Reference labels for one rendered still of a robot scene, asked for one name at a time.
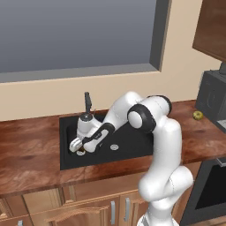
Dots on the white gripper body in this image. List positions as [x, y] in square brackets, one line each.
[76, 144]

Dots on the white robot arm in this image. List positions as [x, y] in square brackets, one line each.
[164, 153]

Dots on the silver sink drain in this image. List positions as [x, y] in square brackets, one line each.
[114, 146]

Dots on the black sink faucet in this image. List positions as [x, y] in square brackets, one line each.
[87, 101]

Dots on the black kitchen sink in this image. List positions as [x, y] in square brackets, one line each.
[129, 144]

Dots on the yellow-green round vegetable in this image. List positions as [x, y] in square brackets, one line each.
[198, 115]

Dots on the grey stove top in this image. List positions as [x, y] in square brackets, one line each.
[222, 125]

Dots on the wooden false drawer front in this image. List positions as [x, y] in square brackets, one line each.
[42, 200]

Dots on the wooden cupboard door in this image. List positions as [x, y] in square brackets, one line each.
[11, 221]
[73, 214]
[135, 210]

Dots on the grey framed window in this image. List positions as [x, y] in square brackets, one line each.
[73, 32]

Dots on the black oven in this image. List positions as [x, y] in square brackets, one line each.
[209, 194]

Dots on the dark grey countertop appliance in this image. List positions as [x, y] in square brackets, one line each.
[212, 95]

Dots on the brown wall cupboard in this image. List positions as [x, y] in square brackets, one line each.
[212, 26]

